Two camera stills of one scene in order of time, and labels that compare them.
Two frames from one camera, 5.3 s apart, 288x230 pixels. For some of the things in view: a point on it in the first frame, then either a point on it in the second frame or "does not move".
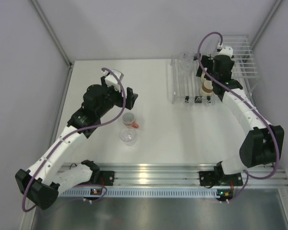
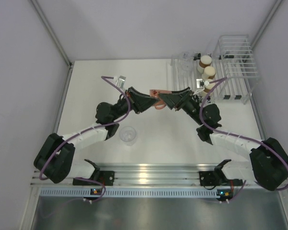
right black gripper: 207,62 -> 174,100
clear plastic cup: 186,68 does not move
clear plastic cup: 128,135 does not move
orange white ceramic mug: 128,119 -> 160,104
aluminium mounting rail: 181,175 does not move
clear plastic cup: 185,55 does not move
